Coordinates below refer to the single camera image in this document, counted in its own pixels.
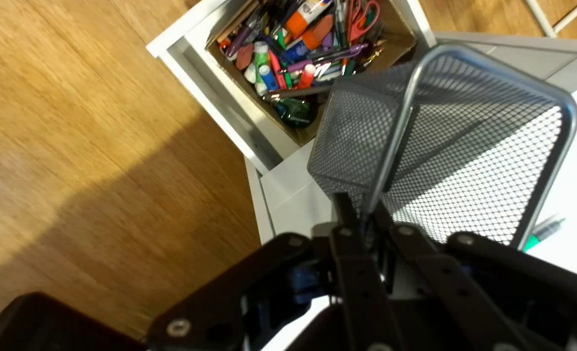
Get red handled scissors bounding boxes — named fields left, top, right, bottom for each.
left=345, top=0, right=384, bottom=45

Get white metal rack frame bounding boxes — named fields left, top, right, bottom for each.
left=522, top=0, right=577, bottom=39

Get purple pen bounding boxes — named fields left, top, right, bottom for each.
left=312, top=41, right=372, bottom=67

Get white open desk drawer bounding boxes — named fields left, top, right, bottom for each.
left=144, top=0, right=437, bottom=176

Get green pen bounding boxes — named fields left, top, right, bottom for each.
left=518, top=217, right=567, bottom=256

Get orange glue stick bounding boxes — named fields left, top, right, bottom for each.
left=281, top=0, right=335, bottom=41

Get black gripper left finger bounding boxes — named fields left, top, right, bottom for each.
left=329, top=191, right=401, bottom=351

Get dark bulky object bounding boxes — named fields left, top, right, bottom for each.
left=0, top=291, right=148, bottom=351

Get cardboard box of stationery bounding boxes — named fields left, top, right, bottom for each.
left=205, top=0, right=421, bottom=147

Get blue glue stick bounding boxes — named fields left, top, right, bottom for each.
left=255, top=61, right=283, bottom=94

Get grey metal mesh basket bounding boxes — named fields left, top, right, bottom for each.
left=304, top=43, right=577, bottom=254

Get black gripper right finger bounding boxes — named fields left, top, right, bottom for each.
left=368, top=201, right=518, bottom=351

